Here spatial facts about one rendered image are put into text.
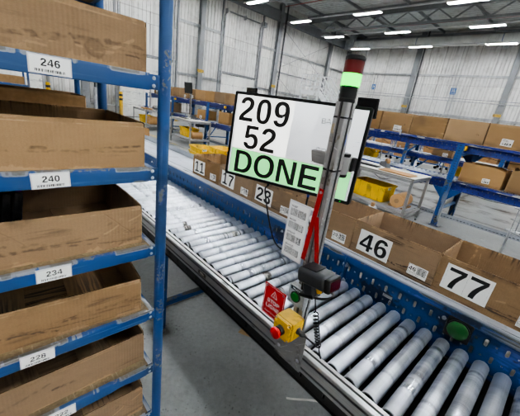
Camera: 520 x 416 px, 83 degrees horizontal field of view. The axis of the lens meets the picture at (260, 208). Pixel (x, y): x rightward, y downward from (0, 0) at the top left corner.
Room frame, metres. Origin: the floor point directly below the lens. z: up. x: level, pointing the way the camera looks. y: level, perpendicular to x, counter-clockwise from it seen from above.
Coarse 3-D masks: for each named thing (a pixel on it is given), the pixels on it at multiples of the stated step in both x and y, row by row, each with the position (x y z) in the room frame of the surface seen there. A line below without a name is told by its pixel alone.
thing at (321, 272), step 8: (312, 264) 0.79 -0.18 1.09; (304, 272) 0.76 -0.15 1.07; (312, 272) 0.75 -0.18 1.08; (320, 272) 0.74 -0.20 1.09; (328, 272) 0.74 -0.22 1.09; (304, 280) 0.76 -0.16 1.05; (312, 280) 0.74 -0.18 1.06; (320, 280) 0.72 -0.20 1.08; (328, 280) 0.71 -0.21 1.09; (336, 280) 0.72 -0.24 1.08; (304, 288) 0.77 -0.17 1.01; (312, 288) 0.75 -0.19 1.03; (320, 288) 0.72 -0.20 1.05; (328, 288) 0.70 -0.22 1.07; (336, 288) 0.72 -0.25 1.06; (304, 296) 0.76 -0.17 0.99; (312, 296) 0.75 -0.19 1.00
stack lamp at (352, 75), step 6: (348, 60) 0.83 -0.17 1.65; (354, 60) 0.82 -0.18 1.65; (360, 60) 0.82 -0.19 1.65; (348, 66) 0.83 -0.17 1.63; (354, 66) 0.82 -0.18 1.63; (360, 66) 0.82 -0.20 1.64; (348, 72) 0.82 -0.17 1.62; (354, 72) 0.82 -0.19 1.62; (360, 72) 0.82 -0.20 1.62; (342, 78) 0.84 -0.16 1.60; (348, 78) 0.82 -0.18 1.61; (354, 78) 0.82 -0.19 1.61; (360, 78) 0.83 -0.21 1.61; (342, 84) 0.83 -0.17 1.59; (348, 84) 0.82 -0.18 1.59; (354, 84) 0.82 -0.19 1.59
